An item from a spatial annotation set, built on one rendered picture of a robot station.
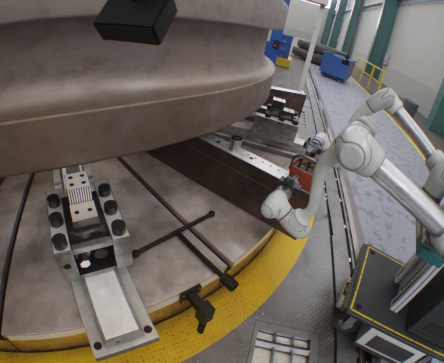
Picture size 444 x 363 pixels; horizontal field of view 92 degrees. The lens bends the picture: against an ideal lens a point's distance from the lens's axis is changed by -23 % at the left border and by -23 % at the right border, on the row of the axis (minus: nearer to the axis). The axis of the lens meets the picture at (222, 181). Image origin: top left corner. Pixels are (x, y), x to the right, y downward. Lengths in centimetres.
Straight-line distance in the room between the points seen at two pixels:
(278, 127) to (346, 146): 181
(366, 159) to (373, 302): 113
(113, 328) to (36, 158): 80
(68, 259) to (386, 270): 197
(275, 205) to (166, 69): 89
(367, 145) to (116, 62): 110
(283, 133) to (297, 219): 147
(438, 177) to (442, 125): 885
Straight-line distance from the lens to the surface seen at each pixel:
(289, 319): 191
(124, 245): 126
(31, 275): 166
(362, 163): 95
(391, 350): 197
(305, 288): 210
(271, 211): 136
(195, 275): 155
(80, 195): 126
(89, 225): 123
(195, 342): 169
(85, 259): 129
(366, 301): 184
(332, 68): 1119
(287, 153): 284
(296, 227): 140
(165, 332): 170
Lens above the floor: 158
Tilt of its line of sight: 35 degrees down
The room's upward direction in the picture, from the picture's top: 12 degrees clockwise
